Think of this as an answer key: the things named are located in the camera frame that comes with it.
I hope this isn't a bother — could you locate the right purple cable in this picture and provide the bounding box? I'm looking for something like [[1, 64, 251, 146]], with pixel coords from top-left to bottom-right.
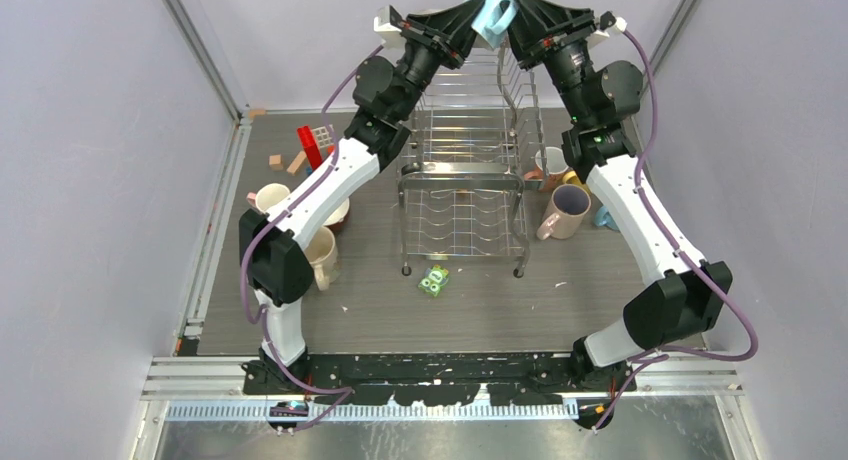
[[592, 27, 760, 432]]

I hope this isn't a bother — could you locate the wooden cube block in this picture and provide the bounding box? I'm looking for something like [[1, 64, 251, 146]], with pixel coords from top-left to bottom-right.
[[268, 154, 285, 171]]

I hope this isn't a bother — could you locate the pink upside-down cup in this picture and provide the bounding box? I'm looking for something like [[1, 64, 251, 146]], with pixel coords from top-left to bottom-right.
[[536, 184, 592, 240]]

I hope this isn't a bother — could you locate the salmon pink mug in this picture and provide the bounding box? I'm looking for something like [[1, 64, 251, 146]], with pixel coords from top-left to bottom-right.
[[523, 146, 569, 192]]

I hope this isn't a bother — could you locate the purple cable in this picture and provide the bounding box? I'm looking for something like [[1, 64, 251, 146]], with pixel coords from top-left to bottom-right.
[[592, 27, 760, 432], [238, 44, 386, 432]]

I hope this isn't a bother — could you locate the white grid block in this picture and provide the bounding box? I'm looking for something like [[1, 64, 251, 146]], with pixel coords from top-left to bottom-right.
[[311, 125, 335, 150]]

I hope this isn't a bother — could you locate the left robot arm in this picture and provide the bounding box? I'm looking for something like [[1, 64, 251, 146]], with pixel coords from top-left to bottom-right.
[[239, 0, 486, 394]]

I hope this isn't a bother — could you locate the blue upside-down cup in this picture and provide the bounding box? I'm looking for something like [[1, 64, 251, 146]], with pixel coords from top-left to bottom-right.
[[593, 205, 619, 232]]

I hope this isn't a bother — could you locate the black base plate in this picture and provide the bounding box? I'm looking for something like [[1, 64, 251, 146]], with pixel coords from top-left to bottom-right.
[[241, 353, 633, 407]]

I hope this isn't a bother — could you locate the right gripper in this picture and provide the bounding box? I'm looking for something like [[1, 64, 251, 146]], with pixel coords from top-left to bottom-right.
[[499, 0, 600, 125]]

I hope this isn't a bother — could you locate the red block tower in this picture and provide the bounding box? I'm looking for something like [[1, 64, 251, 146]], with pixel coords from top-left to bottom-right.
[[296, 126, 324, 170]]

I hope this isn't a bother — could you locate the beige cup tier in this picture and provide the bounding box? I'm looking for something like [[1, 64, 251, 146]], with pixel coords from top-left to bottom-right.
[[305, 226, 340, 291]]

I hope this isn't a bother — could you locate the wooden stick block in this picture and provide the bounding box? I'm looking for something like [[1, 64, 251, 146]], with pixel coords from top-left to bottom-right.
[[286, 151, 309, 176]]

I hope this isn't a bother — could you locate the dark red mug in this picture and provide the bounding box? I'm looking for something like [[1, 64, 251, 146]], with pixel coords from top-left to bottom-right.
[[323, 198, 351, 235]]

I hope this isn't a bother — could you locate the light pink mug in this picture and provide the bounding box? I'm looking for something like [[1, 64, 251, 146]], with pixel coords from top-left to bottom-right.
[[246, 183, 290, 214]]

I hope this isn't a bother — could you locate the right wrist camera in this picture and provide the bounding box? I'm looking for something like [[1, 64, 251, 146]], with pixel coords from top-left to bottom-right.
[[587, 11, 627, 50]]

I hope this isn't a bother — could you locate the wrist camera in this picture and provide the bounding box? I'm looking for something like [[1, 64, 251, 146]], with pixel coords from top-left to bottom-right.
[[373, 5, 405, 50], [587, 11, 627, 50]]

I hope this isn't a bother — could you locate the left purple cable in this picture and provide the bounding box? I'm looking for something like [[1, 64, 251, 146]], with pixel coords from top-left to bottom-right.
[[238, 44, 386, 432]]

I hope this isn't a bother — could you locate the metal dish rack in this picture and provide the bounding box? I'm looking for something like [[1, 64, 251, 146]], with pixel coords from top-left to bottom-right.
[[397, 40, 544, 278]]

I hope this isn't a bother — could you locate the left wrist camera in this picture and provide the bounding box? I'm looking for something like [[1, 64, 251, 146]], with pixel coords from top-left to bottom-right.
[[373, 5, 405, 50]]

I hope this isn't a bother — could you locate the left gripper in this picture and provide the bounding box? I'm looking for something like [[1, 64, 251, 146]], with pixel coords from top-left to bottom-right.
[[392, 0, 486, 121]]

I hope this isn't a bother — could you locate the light blue mug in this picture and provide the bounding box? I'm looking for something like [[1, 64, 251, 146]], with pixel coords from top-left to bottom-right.
[[472, 0, 516, 50]]

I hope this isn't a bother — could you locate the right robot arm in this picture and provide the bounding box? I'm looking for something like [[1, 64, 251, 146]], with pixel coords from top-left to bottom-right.
[[508, 0, 732, 391]]

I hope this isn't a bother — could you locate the green owl toy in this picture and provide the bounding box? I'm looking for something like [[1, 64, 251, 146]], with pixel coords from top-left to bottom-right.
[[418, 264, 450, 297]]

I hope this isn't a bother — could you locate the yellow cup tier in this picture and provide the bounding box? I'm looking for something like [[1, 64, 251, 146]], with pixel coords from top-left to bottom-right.
[[562, 170, 590, 194]]

